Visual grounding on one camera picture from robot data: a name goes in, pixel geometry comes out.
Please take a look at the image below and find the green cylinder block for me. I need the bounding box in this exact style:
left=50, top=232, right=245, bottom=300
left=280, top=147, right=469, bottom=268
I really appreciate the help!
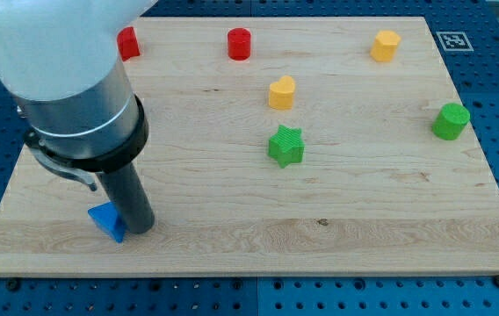
left=431, top=103, right=471, bottom=140

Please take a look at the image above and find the blue triangle block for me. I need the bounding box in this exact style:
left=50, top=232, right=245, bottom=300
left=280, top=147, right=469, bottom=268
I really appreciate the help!
left=88, top=202, right=127, bottom=243

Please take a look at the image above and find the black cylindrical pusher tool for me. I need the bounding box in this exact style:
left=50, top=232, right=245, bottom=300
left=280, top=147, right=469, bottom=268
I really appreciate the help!
left=96, top=163, right=155, bottom=234

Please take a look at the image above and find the black white fiducial tag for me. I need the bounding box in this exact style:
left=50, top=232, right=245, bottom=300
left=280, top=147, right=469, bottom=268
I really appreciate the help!
left=437, top=31, right=474, bottom=52

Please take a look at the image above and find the red cylinder block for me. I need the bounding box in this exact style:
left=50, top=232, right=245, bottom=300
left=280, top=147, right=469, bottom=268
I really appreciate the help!
left=227, top=27, right=251, bottom=61

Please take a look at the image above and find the light wooden board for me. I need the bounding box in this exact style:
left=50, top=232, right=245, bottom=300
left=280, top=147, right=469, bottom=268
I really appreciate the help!
left=0, top=17, right=499, bottom=278

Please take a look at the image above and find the yellow hexagon block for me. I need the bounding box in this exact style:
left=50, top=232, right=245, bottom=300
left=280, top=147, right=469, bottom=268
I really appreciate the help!
left=370, top=30, right=401, bottom=62

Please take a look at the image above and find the red block at arm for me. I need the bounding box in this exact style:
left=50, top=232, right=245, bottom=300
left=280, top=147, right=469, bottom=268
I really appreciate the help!
left=117, top=26, right=141, bottom=61

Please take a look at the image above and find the green star block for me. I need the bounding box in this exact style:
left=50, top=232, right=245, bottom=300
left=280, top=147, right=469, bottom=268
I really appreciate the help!
left=267, top=125, right=305, bottom=169

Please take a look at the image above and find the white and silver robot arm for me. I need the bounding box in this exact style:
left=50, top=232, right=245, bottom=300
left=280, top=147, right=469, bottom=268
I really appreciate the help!
left=0, top=0, right=155, bottom=233

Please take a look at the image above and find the yellow heart block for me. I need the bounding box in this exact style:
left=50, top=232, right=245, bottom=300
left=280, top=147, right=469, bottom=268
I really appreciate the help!
left=268, top=75, right=296, bottom=110

